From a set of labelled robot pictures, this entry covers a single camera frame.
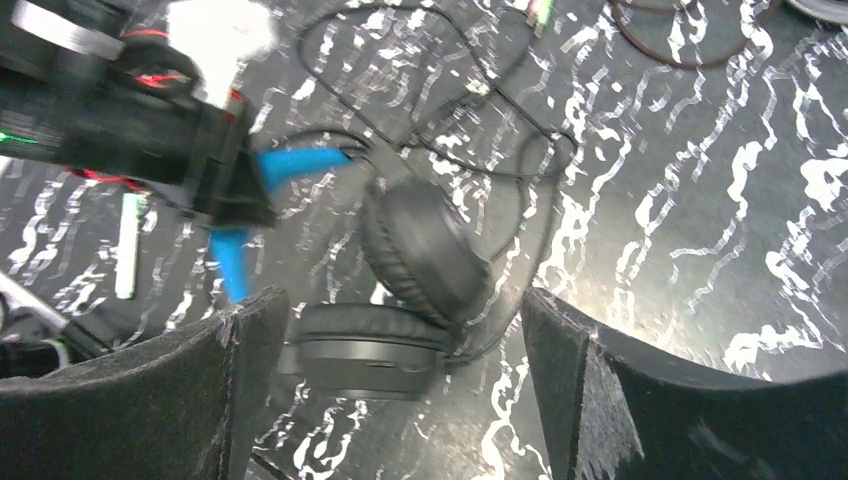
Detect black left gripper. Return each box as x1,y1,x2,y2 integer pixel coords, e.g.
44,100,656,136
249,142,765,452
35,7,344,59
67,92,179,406
1,1,276,229

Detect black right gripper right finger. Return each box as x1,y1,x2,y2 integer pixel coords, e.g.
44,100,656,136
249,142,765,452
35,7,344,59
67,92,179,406
521,288,847,479

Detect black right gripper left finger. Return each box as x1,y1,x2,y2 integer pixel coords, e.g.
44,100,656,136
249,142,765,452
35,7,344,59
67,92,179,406
1,287,289,479

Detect blue black headphones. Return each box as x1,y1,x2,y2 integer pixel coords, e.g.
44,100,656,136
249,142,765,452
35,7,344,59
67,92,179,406
208,6,581,402

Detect white headphones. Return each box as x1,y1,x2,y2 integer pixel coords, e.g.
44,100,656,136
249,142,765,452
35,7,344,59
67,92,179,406
787,0,848,26

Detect white green marker pen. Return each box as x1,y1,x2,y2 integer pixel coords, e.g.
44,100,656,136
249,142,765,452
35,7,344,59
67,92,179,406
114,193,146,300

